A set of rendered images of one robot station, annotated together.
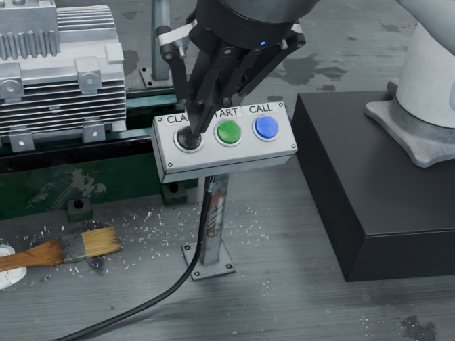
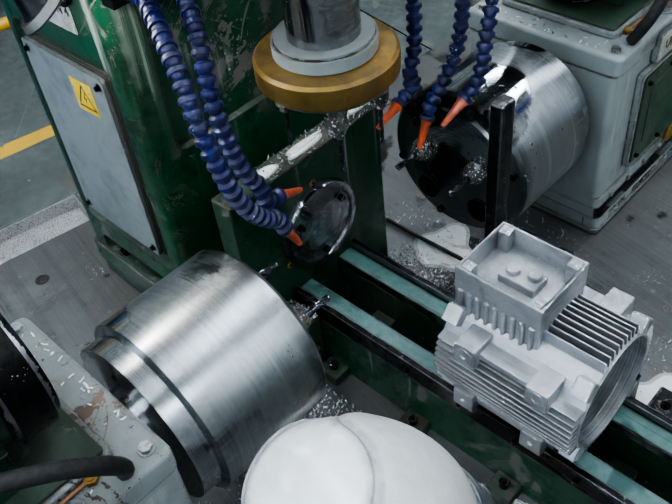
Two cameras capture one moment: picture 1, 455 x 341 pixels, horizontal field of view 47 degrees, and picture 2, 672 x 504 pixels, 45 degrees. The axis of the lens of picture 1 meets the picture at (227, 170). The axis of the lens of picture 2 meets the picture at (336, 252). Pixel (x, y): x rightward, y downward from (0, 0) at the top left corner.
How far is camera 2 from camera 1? 53 cm
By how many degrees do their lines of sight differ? 52
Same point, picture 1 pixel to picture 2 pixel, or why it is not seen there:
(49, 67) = (516, 357)
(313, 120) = not seen: outside the picture
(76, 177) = (513, 459)
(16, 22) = (503, 304)
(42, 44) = (520, 334)
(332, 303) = not seen: outside the picture
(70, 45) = (551, 349)
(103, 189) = (538, 490)
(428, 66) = not seen: outside the picture
